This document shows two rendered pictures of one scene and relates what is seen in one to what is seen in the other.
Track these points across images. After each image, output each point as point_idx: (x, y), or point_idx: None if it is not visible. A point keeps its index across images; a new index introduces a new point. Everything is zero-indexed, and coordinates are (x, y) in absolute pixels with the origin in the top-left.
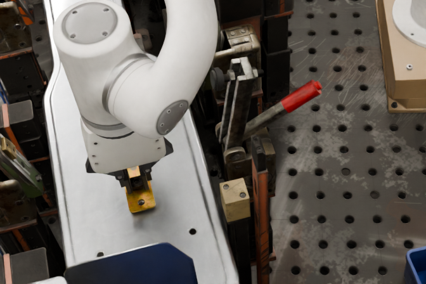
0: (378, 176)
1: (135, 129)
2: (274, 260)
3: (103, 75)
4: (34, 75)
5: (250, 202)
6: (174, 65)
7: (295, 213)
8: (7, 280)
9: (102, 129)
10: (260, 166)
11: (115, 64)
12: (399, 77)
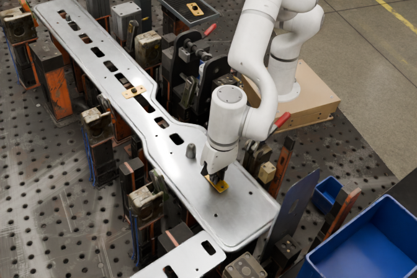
0: None
1: (259, 136)
2: None
3: (240, 116)
4: (111, 151)
5: (257, 178)
6: (272, 104)
7: None
8: (174, 242)
9: (226, 146)
10: (291, 147)
11: (244, 110)
12: (275, 116)
